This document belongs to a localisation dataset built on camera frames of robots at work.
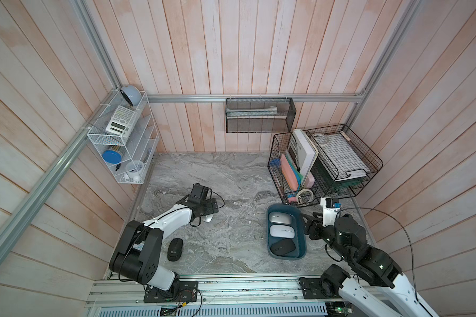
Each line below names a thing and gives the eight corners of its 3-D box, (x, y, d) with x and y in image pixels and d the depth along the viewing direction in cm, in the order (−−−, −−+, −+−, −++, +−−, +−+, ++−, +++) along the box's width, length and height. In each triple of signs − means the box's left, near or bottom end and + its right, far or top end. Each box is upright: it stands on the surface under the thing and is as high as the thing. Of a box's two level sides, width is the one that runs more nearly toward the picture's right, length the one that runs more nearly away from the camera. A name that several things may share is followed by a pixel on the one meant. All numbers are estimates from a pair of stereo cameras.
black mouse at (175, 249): (167, 261, 82) (165, 259, 80) (171, 240, 88) (170, 238, 86) (180, 261, 82) (179, 259, 80) (184, 240, 88) (182, 238, 86)
